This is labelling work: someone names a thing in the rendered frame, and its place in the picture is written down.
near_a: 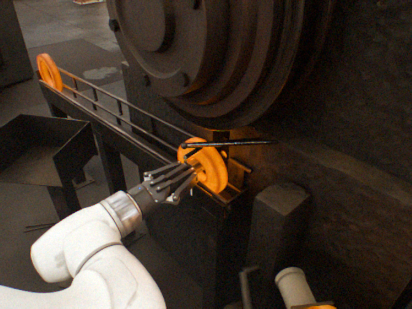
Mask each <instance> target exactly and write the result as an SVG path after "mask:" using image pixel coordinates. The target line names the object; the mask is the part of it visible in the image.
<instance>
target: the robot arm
mask: <svg viewBox="0 0 412 309"><path fill-rule="evenodd" d="M203 170H204V167H203V165H202V164H201V163H200V162H199V161H198V160H196V159H193V160H191V161H190V162H188V161H184V163H181V161H177V162H174V163H172V164H169V165H167V166H164V167H162V168H159V169H156V170H154V171H150V172H144V173H143V176H144V179H145V181H143V182H142V184H136V185H135V186H133V187H131V188H129V189H128V190H126V191H125V192H124V191H118V192H117V193H115V194H113V195H112V196H110V197H108V198H106V199H105V200H102V201H101V202H100V203H98V204H96V205H94V206H92V207H88V208H84V209H82V210H80V211H78V212H76V213H74V214H72V215H71V216H68V217H67V218H65V219H64V220H62V221H60V222H59V223H58V224H56V225H55V226H53V227H52V228H51V229H49V230H48V231H47V232H46V233H45V234H44V235H42V236H41V237H40V238H39V239H38V240H37V241H36V242H35V243H34V244H33V245H32V247H31V259H32V262H33V264H34V266H35V268H36V270H37V271H38V273H39V274H40V276H41V277H42V278H43V279H44V281H46V282H48V283H52V282H59V281H65V280H67V279H69V278H71V277H73V278H74V280H73V282H72V284H71V286H70V287H69V288H67V289H65V290H62V291H59V292H52V293H35V292H27V291H21V290H17V289H13V288H8V287H5V286H1V285H0V309H166V304H165V301H164V298H163V296H162V294H161V292H160V290H159V288H158V286H157V284H156V283H155V281H154V279H153V278H152V277H151V275H150V274H149V273H148V271H147V270H146V268H145V267H144V266H143V265H142V264H141V263H140V261H139V260H138V259H137V258H136V257H135V256H134V255H133V254H131V253H130V252H129V251H128V250H127V249H126V248H125V247H124V245H123V244H122V242H121V239H122V238H124V237H125V236H127V235H128V234H129V233H131V232H132V231H133V230H135V229H137V228H138V227H139V226H141V225H142V220H144V219H145V218H147V217H148V216H150V215H151V214H153V213H154V212H155V211H156V210H157V208H158V207H160V206H163V205H165V204H167V203H168V204H173V205H174V207H178V206H179V204H180V201H181V200H182V198H184V197H185V196H186V194H187V193H188V192H189V191H190V190H191V189H192V188H193V187H194V186H195V185H196V184H197V182H198V181H199V178H198V173H200V172H201V171H203ZM175 190H176V191H175ZM170 195H171V196H170Z"/></svg>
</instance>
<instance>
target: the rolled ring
mask: <svg viewBox="0 0 412 309"><path fill-rule="evenodd" d="M37 64H38V67H39V71H40V74H41V76H42V78H43V80H44V81H45V82H46V83H48V84H49V85H51V86H52V87H54V88H56V89H57V90H59V91H60V92H62V90H63V83H62V79H61V76H60V73H59V70H58V68H57V66H56V64H55V62H54V61H53V60H52V58H51V57H50V56H49V55H48V54H46V53H44V54H41V55H38V56H37ZM49 72H50V74H49ZM50 75H51V77H50Z"/></svg>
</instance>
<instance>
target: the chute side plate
mask: <svg viewBox="0 0 412 309"><path fill-rule="evenodd" d="M39 85H40V88H41V90H42V94H43V95H44V98H45V99H46V97H45V95H46V96H48V97H49V98H50V102H51V103H52V104H53V105H55V106H56V107H57V108H59V109H60V110H62V111H63V112H64V113H66V114H67V115H69V116H70V117H71V118H73V119H74V120H82V121H90V123H91V127H92V130H93V134H95V132H94V129H95V130H96V131H97V132H98V133H100V134H101V136H102V140H103V141H104V142H105V143H107V144H109V145H110V146H111V147H112V148H114V149H116V151H118V152H119V153H121V154H122V155H123V156H125V157H126V158H128V159H129V160H130V161H132V162H133V163H134V164H136V165H137V166H139V167H140V168H141V169H143V170H144V171H146V172H150V171H154V170H156V169H159V168H162V167H164V166H167V165H168V164H166V163H165V162H163V161H162V160H160V159H159V158H157V157H156V156H154V155H152V154H151V153H149V152H148V151H147V150H144V149H143V148H142V147H140V146H138V145H137V144H136V143H134V142H132V141H131V140H129V139H127V138H126V137H125V136H123V135H121V134H120V133H119V132H117V131H115V130H114V129H112V128H111V127H109V126H107V125H106V124H104V123H103V122H101V121H99V120H98V119H97V118H95V117H94V116H92V115H90V114H89V113H88V112H86V111H84V110H83V109H81V108H80V107H78V106H76V105H75V104H73V103H72V102H71V101H69V100H67V99H66V98H64V97H62V96H61V95H60V94H58V93H56V92H55V91H53V90H52V89H50V88H49V87H47V86H45V85H44V84H43V83H41V82H39ZM183 200H184V201H186V202H187V203H188V204H189V205H190V206H192V207H193V208H194V209H196V210H197V211H198V212H199V213H200V214H202V207H203V208H204V209H206V210H207V211H208V212H210V213H211V214H212V215H213V216H214V217H216V218H217V219H218V228H219V229H220V230H221V231H223V228H224V205H223V204H222V203H220V202H218V201H217V200H216V199H214V198H213V197H212V196H211V195H209V194H208V193H206V192H205V191H204V190H203V189H201V188H200V187H198V186H197V185H195V186H194V187H193V188H192V195H191V190H190V191H189V192H188V193H187V194H186V196H185V197H184V198H183Z"/></svg>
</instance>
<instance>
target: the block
mask: <svg viewBox="0 0 412 309"><path fill-rule="evenodd" d="M310 200H311V193H310V192H309V191H307V190H306V189H304V188H302V187H301V186H299V185H297V184H295V183H294V182H292V181H290V180H288V179H287V178H279V179H278V180H277V181H276V182H274V183H272V184H271V185H270V186H268V187H267V188H266V189H264V190H263V191H261V192H260V193H259V194H258V195H257V196H256V197H255V199H254V206H253V215H252V220H251V229H250V239H249V244H248V253H247V258H246V266H249V265H253V264H257V265H258V266H259V268H260V272H258V273H255V274H256V275H257V276H258V277H259V278H260V279H261V280H262V281H264V282H265V283H266V284H268V285H271V284H273V283H274V282H275V277H276V276H277V275H278V273H279V272H280V271H282V270H284V269H286V268H289V267H290V266H291V265H292V264H293V261H294V257H295V255H296V251H297V246H298V244H299V240H300V236H301V233H302V229H303V225H304V222H305V218H306V215H307V211H308V207H309V204H310Z"/></svg>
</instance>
